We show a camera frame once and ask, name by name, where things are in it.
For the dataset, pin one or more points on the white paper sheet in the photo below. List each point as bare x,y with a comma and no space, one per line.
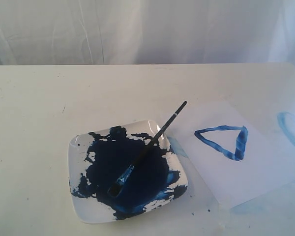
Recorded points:
235,160

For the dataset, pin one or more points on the white square paint dish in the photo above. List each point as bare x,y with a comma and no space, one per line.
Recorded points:
107,185

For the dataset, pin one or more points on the black paintbrush blue tip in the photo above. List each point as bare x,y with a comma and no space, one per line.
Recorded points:
150,145

